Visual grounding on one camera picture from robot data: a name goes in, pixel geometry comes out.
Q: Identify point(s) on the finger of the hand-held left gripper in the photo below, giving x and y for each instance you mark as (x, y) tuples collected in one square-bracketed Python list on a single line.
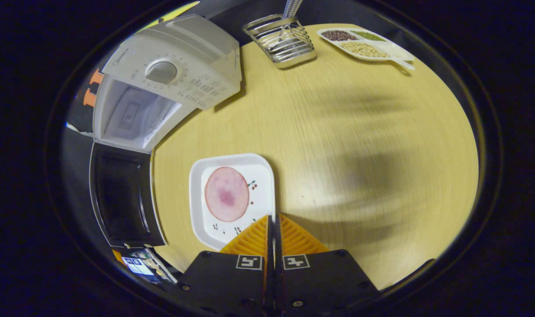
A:
[(146, 266)]

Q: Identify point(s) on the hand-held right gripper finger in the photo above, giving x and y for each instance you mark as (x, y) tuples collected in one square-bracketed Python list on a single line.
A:
[(277, 240), (270, 237)]

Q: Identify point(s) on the pink ham slice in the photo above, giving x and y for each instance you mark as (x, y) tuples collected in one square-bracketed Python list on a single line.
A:
[(226, 193)]

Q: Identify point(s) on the white square plate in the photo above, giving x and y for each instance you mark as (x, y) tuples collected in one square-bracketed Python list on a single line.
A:
[(260, 176)]

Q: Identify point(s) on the white microwave oven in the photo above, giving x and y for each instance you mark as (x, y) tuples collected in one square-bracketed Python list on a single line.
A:
[(183, 48)]

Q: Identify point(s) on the pile of yellow soybeans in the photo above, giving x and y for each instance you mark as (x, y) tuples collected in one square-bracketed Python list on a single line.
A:
[(364, 49)]

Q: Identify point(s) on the pile of red beans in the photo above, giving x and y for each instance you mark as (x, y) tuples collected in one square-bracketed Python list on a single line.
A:
[(339, 35)]

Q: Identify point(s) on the white divided dish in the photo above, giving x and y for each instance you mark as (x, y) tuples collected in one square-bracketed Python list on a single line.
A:
[(397, 52)]

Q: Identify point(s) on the pile of green beans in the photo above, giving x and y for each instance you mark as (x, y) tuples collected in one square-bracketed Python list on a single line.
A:
[(368, 35)]

